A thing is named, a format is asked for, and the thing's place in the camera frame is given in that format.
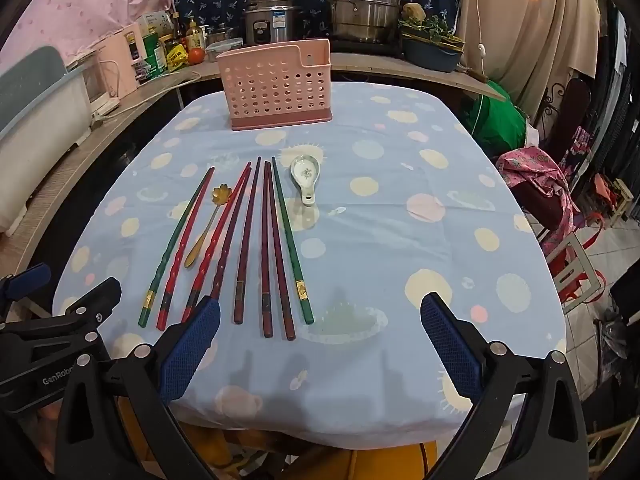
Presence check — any pink floral cloth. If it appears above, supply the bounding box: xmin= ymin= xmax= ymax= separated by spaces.
xmin=495 ymin=145 xmax=581 ymax=256

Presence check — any black induction cooktop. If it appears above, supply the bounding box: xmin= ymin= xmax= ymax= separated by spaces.
xmin=330 ymin=35 xmax=405 ymax=58

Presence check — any pink dotted cloth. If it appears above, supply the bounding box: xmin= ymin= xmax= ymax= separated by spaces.
xmin=0 ymin=0 xmax=186 ymax=76

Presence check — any gold flower spoon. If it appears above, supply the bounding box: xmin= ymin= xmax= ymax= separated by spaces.
xmin=184 ymin=185 xmax=232 ymax=269

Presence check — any glass kettle with white base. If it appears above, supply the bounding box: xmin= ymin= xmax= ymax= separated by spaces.
xmin=67 ymin=55 xmax=121 ymax=116

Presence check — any clear plastic food container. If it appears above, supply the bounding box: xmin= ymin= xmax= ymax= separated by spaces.
xmin=206 ymin=37 xmax=244 ymax=63

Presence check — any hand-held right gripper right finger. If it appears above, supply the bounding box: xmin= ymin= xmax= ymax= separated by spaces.
xmin=420 ymin=292 xmax=588 ymax=480

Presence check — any dark red twisted chopstick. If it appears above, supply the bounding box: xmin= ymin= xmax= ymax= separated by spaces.
xmin=209 ymin=165 xmax=253 ymax=306

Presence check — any small steel pot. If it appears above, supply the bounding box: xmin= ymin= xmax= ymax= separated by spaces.
xmin=207 ymin=24 xmax=236 ymax=46

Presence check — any yellow rimmed basin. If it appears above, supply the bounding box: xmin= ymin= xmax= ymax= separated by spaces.
xmin=400 ymin=29 xmax=465 ymax=53

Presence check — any white carton box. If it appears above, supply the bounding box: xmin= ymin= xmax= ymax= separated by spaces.
xmin=137 ymin=10 xmax=173 ymax=36

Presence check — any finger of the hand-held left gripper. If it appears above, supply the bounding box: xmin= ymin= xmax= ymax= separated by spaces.
xmin=0 ymin=262 xmax=52 ymax=307
xmin=52 ymin=276 xmax=123 ymax=346

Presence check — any white cord with switch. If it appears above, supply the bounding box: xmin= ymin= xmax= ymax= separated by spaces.
xmin=472 ymin=0 xmax=490 ymax=68

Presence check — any green straight chopstick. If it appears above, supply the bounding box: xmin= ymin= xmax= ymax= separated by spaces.
xmin=271 ymin=156 xmax=316 ymax=326

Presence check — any dark brown straight chopstick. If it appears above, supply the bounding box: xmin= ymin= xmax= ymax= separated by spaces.
xmin=267 ymin=162 xmax=297 ymax=341
xmin=232 ymin=156 xmax=263 ymax=325
xmin=260 ymin=161 xmax=274 ymax=339

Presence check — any light blue plastic tub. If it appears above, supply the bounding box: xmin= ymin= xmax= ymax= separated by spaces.
xmin=0 ymin=46 xmax=93 ymax=233

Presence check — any steel rice cooker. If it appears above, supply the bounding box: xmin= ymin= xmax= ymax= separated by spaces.
xmin=243 ymin=0 xmax=307 ymax=47

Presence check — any white power cable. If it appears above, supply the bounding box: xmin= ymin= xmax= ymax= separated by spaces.
xmin=92 ymin=70 xmax=201 ymax=121

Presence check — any yellow oil bottle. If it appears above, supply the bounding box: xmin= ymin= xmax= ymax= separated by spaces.
xmin=186 ymin=19 xmax=206 ymax=51

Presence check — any green plastic bag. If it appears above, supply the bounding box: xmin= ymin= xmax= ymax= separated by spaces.
xmin=462 ymin=80 xmax=531 ymax=156

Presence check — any steel steamer pot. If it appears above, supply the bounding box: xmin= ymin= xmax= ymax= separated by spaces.
xmin=326 ymin=0 xmax=416 ymax=45

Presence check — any white ceramic soup spoon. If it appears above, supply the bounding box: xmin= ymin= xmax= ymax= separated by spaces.
xmin=290 ymin=155 xmax=324 ymax=207

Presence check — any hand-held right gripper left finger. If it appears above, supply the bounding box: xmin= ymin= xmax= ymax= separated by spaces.
xmin=55 ymin=296 xmax=222 ymax=480

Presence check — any beige curtain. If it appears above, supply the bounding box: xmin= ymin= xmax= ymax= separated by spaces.
xmin=457 ymin=0 xmax=601 ymax=121

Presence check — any pink perforated utensil basket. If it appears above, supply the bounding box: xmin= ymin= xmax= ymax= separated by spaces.
xmin=216 ymin=38 xmax=333 ymax=132

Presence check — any pink electric kettle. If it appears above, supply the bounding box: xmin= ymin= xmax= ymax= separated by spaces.
xmin=97 ymin=22 xmax=146 ymax=98

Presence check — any blue polka dot tablecloth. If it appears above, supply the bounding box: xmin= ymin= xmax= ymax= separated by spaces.
xmin=51 ymin=80 xmax=568 ymax=448

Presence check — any green twisted chopstick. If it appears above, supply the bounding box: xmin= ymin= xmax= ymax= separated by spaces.
xmin=138 ymin=166 xmax=216 ymax=327

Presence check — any blue plastic basin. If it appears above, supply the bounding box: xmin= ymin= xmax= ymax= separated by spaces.
xmin=400 ymin=37 xmax=463 ymax=73

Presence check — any black metal chair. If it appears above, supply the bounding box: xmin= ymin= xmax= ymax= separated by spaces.
xmin=535 ymin=77 xmax=593 ymax=171

